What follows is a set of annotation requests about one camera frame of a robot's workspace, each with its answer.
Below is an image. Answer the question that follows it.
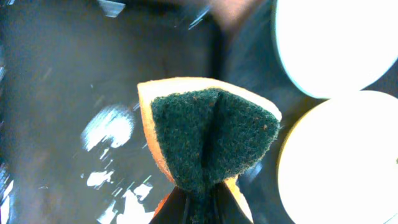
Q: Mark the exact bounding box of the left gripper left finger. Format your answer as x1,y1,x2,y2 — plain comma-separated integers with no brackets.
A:
150,187,190,224

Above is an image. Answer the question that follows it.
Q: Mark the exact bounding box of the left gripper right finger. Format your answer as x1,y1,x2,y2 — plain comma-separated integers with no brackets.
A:
214,183,251,224

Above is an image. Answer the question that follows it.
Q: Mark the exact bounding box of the black rectangular water tray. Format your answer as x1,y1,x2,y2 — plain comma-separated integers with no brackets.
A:
1,0,222,223

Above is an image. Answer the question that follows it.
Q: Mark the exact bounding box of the black round tray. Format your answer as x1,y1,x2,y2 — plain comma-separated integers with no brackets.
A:
223,1,397,223

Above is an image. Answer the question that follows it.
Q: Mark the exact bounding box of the stained light blue plate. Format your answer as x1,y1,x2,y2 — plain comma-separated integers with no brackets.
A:
274,0,397,98

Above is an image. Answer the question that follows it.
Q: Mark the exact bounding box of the orange green sponge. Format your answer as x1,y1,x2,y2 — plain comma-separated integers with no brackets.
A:
137,77,282,223

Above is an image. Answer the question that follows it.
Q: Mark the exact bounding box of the yellow plate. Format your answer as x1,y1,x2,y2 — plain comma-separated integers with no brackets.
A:
277,91,397,223

